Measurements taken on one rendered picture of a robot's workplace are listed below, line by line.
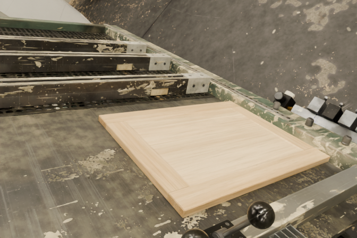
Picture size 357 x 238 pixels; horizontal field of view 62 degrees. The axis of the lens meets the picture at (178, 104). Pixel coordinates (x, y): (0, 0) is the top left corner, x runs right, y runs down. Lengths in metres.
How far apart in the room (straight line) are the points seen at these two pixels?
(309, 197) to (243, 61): 1.88
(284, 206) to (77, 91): 0.70
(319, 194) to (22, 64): 1.08
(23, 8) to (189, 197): 4.15
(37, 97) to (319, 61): 1.82
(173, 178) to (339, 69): 1.69
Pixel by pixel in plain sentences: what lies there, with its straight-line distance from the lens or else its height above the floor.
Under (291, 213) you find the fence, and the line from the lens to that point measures 0.67.
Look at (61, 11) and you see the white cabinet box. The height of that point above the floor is 0.46.
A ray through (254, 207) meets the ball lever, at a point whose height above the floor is 1.46.
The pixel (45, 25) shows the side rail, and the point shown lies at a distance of 2.16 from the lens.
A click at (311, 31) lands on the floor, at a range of 2.44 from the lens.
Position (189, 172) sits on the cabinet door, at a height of 1.29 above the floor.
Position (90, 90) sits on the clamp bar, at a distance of 1.03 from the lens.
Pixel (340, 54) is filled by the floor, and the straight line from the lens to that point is 2.26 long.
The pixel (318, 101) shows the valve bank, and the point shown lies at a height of 0.76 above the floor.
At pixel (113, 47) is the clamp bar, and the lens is 1.66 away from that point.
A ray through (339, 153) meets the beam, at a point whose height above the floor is 0.90.
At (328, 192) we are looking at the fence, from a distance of 0.79.
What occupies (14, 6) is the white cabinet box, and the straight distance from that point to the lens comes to 4.57.
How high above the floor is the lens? 1.86
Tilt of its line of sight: 44 degrees down
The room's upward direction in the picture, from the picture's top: 55 degrees counter-clockwise
